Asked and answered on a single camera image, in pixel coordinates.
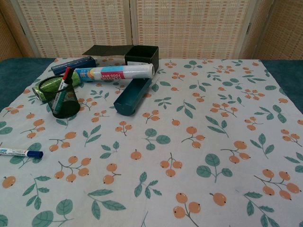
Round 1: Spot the blue cap white marker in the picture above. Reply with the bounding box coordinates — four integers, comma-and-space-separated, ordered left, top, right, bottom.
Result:
0, 148, 44, 158

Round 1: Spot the black mesh pen cup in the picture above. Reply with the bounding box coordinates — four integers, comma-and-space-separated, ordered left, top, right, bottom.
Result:
38, 79, 80, 119

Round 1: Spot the red cap marker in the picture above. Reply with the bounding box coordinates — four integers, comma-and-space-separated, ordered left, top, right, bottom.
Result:
52, 67, 73, 114

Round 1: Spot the teal open tray box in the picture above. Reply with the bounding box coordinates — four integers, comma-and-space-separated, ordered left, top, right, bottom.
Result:
113, 77, 152, 117

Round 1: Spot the orange fruit print tablecloth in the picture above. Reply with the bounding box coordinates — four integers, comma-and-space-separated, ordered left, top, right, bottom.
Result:
0, 58, 303, 227

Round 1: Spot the black square open box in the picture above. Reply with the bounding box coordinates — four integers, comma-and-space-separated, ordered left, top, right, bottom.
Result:
125, 45, 159, 71

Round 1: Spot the plastic food wrap roll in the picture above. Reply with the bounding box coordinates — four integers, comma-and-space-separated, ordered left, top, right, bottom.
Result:
75, 63, 155, 83

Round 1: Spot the black flat box lid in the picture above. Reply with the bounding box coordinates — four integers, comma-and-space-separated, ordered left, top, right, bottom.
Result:
82, 44, 134, 57

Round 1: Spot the green can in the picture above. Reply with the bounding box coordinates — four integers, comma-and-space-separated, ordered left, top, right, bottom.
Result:
32, 70, 82, 102

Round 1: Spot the woven bamboo folding screen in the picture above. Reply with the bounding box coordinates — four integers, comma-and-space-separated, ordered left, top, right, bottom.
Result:
0, 0, 303, 62

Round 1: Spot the long navy blue box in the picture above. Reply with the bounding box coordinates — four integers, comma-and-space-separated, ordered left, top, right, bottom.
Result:
51, 56, 97, 76

